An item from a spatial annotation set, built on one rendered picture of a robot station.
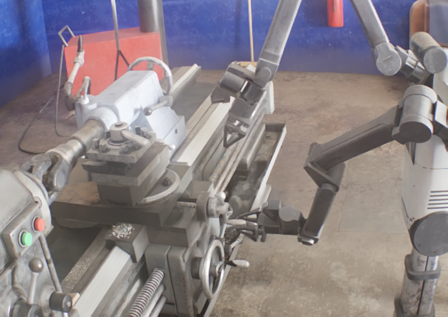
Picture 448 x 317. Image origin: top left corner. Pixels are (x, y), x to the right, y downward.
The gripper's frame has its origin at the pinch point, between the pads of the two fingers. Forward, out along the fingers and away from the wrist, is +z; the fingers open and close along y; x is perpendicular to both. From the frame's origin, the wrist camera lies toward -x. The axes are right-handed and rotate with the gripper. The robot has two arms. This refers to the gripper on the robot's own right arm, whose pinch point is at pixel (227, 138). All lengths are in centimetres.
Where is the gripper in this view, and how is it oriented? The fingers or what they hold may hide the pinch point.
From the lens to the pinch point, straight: 166.8
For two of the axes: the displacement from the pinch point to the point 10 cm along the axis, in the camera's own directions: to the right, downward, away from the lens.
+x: 9.0, 4.3, 1.0
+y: -1.1, 4.3, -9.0
